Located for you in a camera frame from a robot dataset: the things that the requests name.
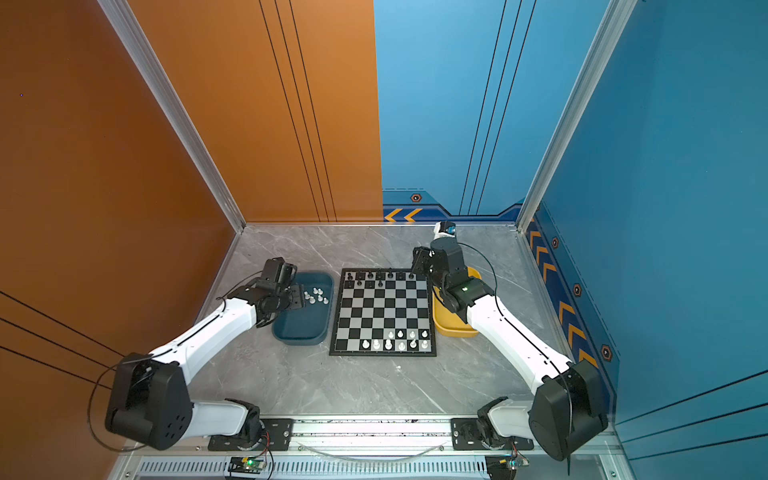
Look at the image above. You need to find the green circuit board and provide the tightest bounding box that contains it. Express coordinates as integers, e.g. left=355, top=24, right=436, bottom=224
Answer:
left=499, top=457, right=520, bottom=471
left=227, top=457, right=268, bottom=477

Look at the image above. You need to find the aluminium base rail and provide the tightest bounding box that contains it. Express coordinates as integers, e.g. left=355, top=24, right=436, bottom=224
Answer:
left=122, top=413, right=625, bottom=457

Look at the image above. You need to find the yellow plastic tray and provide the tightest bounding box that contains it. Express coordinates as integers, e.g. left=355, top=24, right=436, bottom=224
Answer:
left=432, top=287, right=479, bottom=338

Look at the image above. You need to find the black and white chessboard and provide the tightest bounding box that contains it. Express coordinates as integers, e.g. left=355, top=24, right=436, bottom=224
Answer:
left=329, top=267, right=437, bottom=358

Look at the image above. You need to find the teal plastic tray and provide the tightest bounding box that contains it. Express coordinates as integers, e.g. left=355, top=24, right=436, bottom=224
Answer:
left=272, top=271, right=335, bottom=346

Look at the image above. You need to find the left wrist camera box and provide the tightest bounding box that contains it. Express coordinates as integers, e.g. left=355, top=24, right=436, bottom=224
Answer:
left=256, top=257, right=298, bottom=292

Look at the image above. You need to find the left green circuit board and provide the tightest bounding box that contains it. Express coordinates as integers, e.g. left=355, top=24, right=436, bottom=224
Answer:
left=227, top=457, right=268, bottom=477

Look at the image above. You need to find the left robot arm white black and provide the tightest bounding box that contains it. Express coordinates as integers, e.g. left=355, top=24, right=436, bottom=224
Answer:
left=104, top=283, right=305, bottom=450

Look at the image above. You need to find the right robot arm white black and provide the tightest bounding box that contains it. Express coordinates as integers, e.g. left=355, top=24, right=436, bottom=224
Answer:
left=412, top=236, right=608, bottom=461

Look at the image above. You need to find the right green circuit board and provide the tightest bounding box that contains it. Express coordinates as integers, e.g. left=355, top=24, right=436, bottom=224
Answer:
left=499, top=457, right=520, bottom=471

